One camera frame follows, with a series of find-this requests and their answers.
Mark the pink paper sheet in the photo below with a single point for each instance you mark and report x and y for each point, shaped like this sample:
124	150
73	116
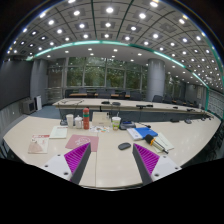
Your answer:
79	140

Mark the grey round pillar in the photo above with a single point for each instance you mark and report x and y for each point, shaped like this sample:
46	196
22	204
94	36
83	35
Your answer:
155	78

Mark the black and gold microphone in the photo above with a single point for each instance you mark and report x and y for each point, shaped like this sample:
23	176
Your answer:
152	141

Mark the long far conference table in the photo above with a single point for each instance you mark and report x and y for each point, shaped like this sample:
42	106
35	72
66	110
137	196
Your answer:
138	111

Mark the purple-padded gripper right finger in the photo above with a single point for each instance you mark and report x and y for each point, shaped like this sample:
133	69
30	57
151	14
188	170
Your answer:
151	166

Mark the green-patterned paper cup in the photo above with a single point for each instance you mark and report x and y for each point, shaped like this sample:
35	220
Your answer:
116	123

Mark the colourful small leaflet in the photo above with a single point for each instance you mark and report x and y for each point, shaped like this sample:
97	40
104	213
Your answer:
99	129

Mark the beige cardboard box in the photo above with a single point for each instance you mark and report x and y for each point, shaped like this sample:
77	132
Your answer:
101	119

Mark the white paper cup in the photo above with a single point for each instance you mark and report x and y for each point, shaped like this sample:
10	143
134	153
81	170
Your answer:
70	120

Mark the white paper document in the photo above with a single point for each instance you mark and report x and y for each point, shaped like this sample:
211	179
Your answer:
160	138

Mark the dark desktop device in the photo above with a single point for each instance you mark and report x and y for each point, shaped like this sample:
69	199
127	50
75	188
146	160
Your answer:
126	125

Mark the dark grey computer mouse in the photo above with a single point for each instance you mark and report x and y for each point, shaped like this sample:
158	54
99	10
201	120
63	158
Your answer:
124	146

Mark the red and white booklet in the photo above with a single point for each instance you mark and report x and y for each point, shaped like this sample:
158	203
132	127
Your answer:
38	144

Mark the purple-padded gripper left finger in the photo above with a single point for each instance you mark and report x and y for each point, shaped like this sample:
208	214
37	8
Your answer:
69	166

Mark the white green-edged booklet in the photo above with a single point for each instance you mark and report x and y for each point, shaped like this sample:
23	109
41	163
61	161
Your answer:
59	132

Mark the red thermos bottle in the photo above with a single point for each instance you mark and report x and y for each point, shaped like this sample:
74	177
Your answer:
86	118

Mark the grey cabinet unit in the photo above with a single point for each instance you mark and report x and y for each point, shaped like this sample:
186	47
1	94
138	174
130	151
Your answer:
28	107

